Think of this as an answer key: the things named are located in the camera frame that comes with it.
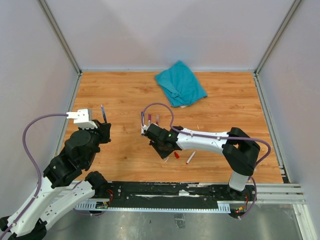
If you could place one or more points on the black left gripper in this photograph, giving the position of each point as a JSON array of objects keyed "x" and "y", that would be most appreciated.
[{"x": 104, "y": 129}]

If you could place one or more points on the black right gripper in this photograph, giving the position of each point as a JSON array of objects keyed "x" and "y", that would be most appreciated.
[{"x": 162, "y": 154}]

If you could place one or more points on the pink translucent gel pen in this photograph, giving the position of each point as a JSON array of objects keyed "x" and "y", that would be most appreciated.
[{"x": 157, "y": 119}]

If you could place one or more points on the dark blue thin pen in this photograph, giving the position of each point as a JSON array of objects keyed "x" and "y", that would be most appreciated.
[{"x": 103, "y": 114}]

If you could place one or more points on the purple white marker pen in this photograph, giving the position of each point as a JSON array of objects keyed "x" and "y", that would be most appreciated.
[{"x": 149, "y": 119}]

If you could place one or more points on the blue white marker pen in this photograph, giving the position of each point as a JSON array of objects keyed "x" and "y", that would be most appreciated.
[{"x": 142, "y": 118}]

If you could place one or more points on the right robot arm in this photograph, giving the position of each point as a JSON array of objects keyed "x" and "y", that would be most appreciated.
[{"x": 240, "y": 151}]

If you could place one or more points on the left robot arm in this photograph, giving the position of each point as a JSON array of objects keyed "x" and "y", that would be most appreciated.
[{"x": 43, "y": 208}]

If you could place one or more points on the red pen cap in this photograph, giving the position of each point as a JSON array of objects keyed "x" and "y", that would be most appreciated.
[{"x": 176, "y": 155}]

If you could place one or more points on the white red pen diagonal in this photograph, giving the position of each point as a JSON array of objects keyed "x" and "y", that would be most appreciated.
[{"x": 191, "y": 157}]

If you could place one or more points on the teal folded cloth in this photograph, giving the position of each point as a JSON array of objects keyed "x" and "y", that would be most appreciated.
[{"x": 180, "y": 85}]

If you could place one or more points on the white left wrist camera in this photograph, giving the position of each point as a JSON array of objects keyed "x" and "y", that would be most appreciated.
[{"x": 82, "y": 118}]

